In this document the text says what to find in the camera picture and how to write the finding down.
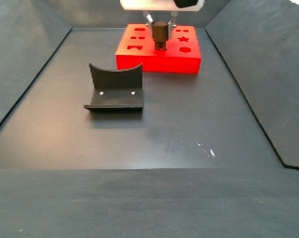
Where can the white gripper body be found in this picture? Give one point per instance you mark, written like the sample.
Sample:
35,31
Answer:
163,5

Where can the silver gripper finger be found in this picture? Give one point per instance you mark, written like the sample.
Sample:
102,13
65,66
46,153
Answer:
173,20
149,18

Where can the dark three-prong peg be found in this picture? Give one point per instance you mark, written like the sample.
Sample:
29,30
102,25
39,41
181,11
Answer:
161,34

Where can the red shape-sorter block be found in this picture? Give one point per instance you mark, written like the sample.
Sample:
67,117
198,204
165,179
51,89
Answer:
182,58

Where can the black curved holder stand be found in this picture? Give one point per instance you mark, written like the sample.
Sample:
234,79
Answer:
119,89

